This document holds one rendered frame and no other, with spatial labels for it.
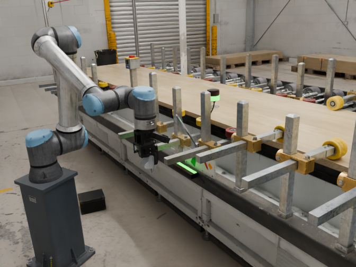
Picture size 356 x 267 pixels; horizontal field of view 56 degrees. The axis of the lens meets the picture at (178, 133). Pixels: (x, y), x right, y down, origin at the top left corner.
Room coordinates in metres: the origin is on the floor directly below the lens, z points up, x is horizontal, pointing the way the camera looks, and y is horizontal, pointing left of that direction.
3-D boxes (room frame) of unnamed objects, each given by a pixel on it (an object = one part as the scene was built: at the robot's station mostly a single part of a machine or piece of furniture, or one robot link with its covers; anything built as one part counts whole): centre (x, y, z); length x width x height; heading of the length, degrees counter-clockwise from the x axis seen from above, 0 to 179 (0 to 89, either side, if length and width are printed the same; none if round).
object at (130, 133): (1.91, 0.16, 0.82); 0.43 x 0.03 x 0.04; 123
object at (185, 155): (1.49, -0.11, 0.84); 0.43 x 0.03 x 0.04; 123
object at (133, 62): (2.19, 0.28, 1.18); 0.07 x 0.07 x 0.08; 33
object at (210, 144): (1.54, -0.15, 0.85); 0.13 x 0.06 x 0.05; 33
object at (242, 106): (1.35, -0.28, 0.88); 0.03 x 0.03 x 0.48; 33
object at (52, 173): (1.78, 0.79, 0.65); 0.19 x 0.19 x 0.10
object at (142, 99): (1.33, 0.13, 1.13); 0.10 x 0.09 x 0.12; 43
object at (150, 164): (1.32, 0.13, 0.86); 0.06 x 0.03 x 0.09; 123
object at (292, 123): (1.14, -0.41, 0.88); 0.03 x 0.03 x 0.48; 33
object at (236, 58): (10.02, -2.05, 0.23); 2.41 x 0.77 x 0.17; 120
